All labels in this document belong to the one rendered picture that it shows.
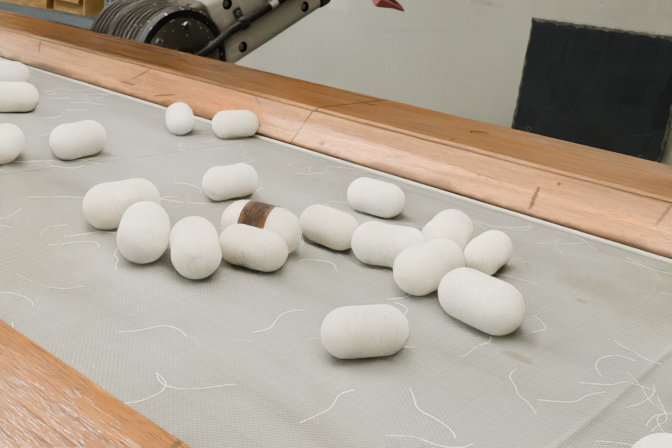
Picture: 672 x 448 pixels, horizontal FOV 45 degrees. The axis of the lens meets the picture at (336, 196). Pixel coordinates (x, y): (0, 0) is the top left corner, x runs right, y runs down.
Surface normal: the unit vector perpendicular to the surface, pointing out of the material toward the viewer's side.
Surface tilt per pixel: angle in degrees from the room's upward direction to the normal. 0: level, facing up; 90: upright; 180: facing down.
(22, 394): 0
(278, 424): 0
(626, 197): 45
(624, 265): 0
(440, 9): 90
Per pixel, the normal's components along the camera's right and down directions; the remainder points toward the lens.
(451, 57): -0.59, 0.18
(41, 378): 0.10, -0.95
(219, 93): -0.38, -0.56
